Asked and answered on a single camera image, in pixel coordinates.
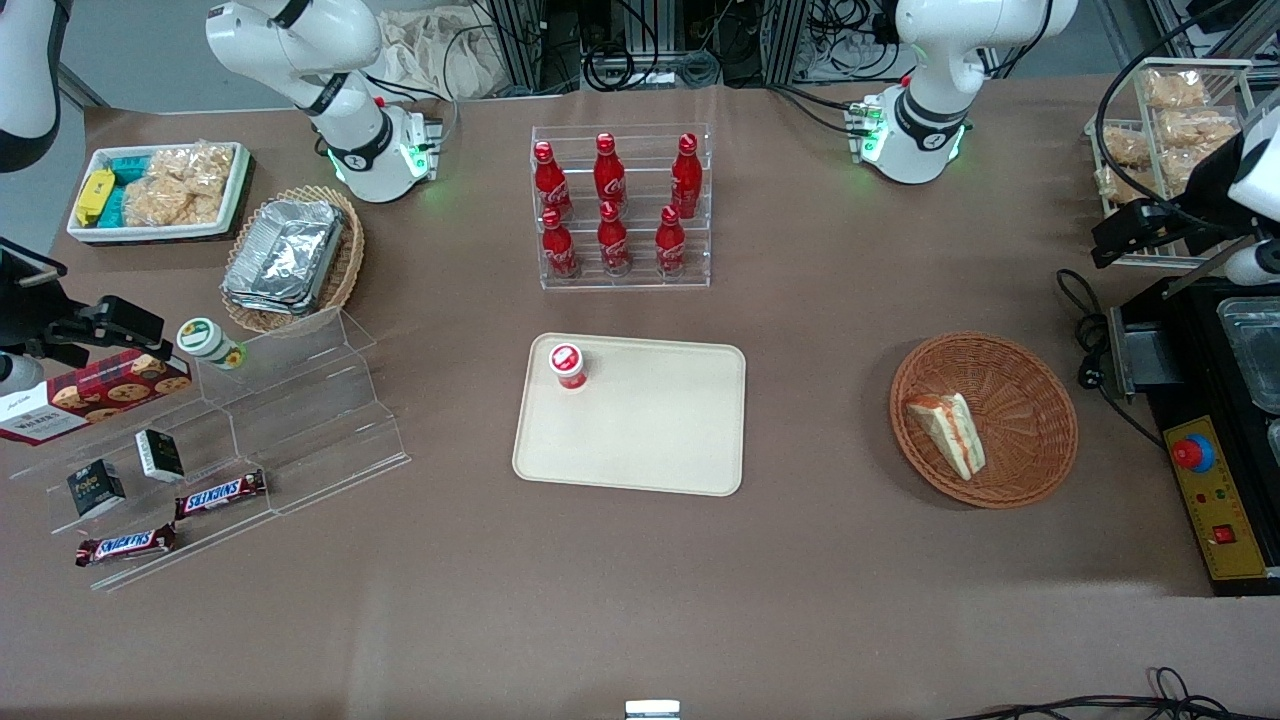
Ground small black carton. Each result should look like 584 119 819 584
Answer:
135 429 187 484
66 459 128 519

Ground aluminium foil container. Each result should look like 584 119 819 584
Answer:
222 198 347 316

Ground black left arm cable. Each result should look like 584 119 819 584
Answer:
1094 0 1280 236

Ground white wire rack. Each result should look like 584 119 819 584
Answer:
1084 57 1257 269

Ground triangle sandwich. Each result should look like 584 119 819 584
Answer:
905 392 988 482

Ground clear bag of crackers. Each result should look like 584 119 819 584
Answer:
123 175 223 228
148 143 237 189

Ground metal baking tray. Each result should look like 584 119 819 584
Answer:
1215 296 1280 417

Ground clear acrylic stepped shelf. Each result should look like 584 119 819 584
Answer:
10 308 412 593

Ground brown Snickers bar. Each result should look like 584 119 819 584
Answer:
174 469 268 521
75 523 179 568

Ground beige cloth bag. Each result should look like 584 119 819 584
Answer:
372 8 506 101

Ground black power cable with plug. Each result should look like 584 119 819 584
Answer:
1055 268 1167 447

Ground red tartan cookie box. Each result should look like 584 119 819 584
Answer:
0 348 193 447

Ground clear bag of fried snacks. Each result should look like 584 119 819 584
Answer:
1095 165 1151 207
1160 148 1219 193
1143 69 1209 110
1158 107 1241 152
1098 127 1152 169

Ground grey metal bar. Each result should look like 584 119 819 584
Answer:
1163 233 1256 301

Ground oval wicker basket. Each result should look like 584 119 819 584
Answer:
220 184 366 337

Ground white rectangular snack tray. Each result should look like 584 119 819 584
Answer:
66 141 253 246

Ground green lidded cup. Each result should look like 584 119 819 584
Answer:
176 317 248 372

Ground red cola bottle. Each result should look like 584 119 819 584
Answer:
594 132 628 207
597 200 633 277
670 133 702 220
540 207 580 280
533 140 574 222
654 205 689 278

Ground black machine with yellow panel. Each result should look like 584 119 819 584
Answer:
1108 270 1280 598

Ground aluminium frame post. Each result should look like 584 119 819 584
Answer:
488 0 549 93
768 0 813 87

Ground beige plastic tray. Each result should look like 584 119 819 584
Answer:
512 333 748 498

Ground red lidded cup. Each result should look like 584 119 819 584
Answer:
547 342 590 392

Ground clear acrylic bottle rack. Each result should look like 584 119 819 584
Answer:
530 123 713 291

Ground black floor cables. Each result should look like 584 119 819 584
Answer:
945 667 1280 720

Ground yellow snack packet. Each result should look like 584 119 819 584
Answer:
75 168 117 227

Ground round brown wicker basket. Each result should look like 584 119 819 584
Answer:
889 331 1079 510

